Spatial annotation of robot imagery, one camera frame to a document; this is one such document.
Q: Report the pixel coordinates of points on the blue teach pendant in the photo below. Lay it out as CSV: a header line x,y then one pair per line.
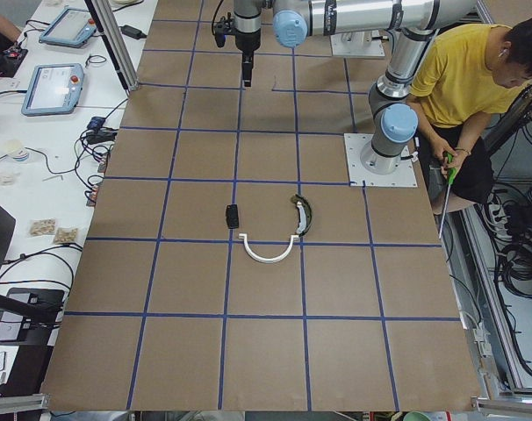
x,y
73,27
53,90

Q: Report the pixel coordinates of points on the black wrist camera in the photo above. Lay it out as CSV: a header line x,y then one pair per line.
x,y
221,30

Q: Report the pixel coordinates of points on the near blue teach pendant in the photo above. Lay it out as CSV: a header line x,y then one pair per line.
x,y
53,90

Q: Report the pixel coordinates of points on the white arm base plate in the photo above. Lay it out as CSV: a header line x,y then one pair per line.
x,y
366,168

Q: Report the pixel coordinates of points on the bag of small parts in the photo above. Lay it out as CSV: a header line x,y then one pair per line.
x,y
64,235
42,227

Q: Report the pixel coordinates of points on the curved brake shoe part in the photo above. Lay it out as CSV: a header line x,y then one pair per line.
x,y
305,214

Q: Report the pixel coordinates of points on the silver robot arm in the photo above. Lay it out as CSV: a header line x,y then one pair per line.
x,y
413,25

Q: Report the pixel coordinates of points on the far blue teach pendant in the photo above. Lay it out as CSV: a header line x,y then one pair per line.
x,y
73,27

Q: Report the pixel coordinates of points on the white curved plastic bracket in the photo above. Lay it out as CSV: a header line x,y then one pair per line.
x,y
268,253

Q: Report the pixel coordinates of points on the black device on stand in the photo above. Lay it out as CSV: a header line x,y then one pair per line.
x,y
28,316

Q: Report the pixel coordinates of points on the aluminium frame post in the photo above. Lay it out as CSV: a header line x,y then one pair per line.
x,y
108,28

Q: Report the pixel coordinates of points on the white power strip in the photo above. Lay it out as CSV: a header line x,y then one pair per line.
x,y
498,218

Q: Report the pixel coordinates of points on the black power adapter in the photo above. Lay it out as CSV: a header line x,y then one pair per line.
x,y
132,32

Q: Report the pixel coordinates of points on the white paper cup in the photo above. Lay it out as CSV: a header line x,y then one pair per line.
x,y
16,150

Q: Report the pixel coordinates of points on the black rectangular plastic part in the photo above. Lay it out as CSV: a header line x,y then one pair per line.
x,y
232,216

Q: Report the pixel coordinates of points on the person in yellow shirt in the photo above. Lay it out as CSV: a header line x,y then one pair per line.
x,y
470,73

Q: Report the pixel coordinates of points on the green handled grabber stick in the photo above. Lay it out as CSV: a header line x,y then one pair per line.
x,y
449,179

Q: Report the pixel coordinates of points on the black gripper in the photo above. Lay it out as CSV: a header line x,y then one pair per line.
x,y
246,40

